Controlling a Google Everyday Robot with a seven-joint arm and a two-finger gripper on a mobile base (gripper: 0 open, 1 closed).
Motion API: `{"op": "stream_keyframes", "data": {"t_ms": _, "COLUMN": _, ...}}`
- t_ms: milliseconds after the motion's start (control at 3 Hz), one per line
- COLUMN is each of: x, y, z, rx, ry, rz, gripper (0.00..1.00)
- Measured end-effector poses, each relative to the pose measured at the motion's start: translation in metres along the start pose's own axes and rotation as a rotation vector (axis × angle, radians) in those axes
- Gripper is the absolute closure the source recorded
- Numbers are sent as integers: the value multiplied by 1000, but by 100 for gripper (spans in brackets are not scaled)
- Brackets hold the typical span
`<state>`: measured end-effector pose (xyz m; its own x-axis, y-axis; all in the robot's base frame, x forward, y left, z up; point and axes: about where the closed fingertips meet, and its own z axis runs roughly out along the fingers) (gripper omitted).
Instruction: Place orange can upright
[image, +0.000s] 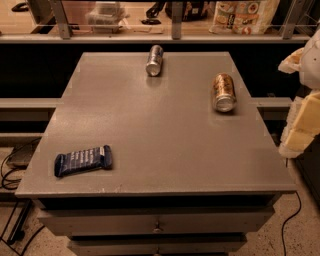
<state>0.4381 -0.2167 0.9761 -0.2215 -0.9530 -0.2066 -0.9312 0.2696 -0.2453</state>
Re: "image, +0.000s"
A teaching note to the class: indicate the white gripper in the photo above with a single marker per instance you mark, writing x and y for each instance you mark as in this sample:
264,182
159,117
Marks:
312,65

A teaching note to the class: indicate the orange soda can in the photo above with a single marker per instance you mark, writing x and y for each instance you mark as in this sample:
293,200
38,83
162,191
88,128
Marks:
223,93

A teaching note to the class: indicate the silver soda can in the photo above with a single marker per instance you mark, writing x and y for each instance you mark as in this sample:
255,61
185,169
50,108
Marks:
154,62

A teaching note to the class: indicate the colourful snack bag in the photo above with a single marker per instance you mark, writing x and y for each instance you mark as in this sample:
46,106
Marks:
245,17

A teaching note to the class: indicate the black bag on shelf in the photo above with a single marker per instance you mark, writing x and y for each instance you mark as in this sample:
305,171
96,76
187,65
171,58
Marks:
191,10

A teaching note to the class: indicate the grey drawer cabinet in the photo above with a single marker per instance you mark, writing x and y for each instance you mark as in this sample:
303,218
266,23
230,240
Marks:
185,179

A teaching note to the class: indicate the clear plastic container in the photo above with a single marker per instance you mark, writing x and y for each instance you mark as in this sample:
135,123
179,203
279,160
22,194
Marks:
106,16

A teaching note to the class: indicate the dark blue snack bar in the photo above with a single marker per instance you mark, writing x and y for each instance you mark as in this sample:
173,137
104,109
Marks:
82,161

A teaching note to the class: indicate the grey metal shelf rail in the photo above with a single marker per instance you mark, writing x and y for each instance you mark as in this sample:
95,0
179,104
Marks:
45,21

